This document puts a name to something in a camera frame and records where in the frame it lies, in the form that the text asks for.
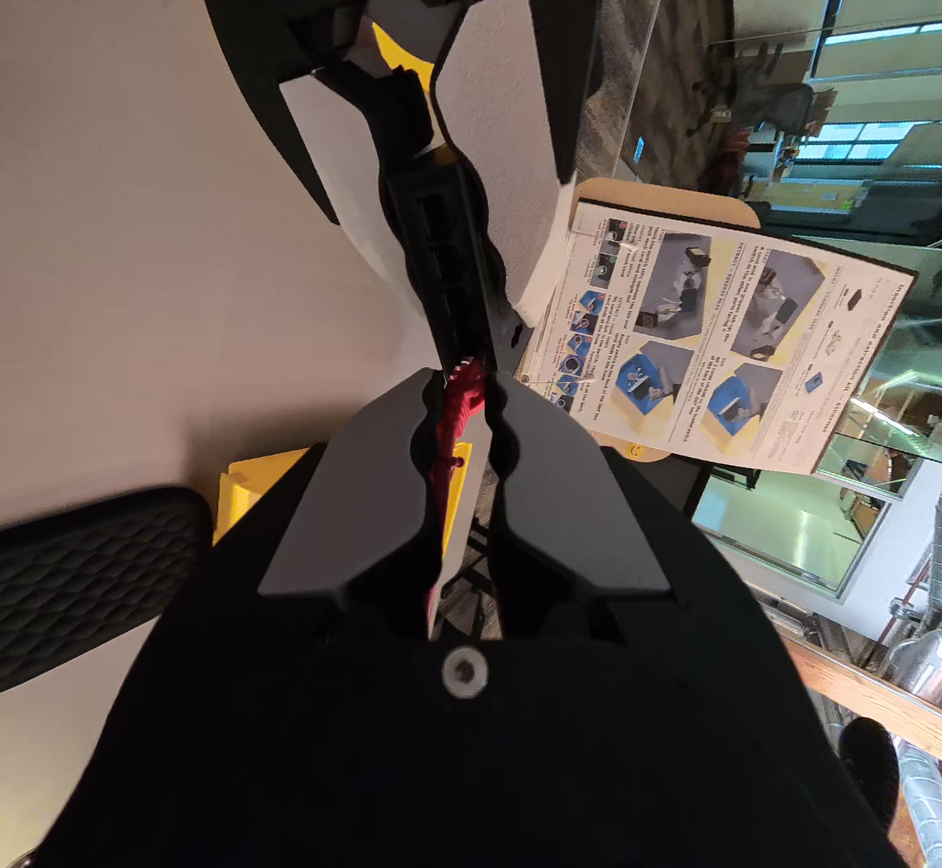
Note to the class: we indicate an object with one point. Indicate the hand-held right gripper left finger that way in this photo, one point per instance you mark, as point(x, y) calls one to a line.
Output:
point(346, 507)

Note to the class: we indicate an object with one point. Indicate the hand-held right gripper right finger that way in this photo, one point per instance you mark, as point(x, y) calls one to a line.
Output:
point(574, 507)

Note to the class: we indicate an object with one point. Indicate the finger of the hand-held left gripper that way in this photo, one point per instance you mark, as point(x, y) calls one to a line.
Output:
point(324, 140)
point(500, 110)

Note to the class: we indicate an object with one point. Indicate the yellow plastic bin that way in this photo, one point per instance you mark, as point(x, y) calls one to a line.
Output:
point(250, 485)
point(397, 51)

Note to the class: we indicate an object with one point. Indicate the black ethernet switch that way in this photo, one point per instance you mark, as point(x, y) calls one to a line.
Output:
point(441, 257)

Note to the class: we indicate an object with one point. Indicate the wooden display board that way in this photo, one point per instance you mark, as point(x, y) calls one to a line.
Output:
point(662, 202)

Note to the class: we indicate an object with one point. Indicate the printed instruction sheet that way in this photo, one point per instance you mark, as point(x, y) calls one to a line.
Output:
point(736, 338)

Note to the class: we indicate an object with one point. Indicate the black office chair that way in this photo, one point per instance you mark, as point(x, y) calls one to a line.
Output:
point(787, 107)

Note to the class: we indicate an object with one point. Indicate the black disc-topped pole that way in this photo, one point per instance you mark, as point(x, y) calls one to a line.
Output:
point(868, 765)

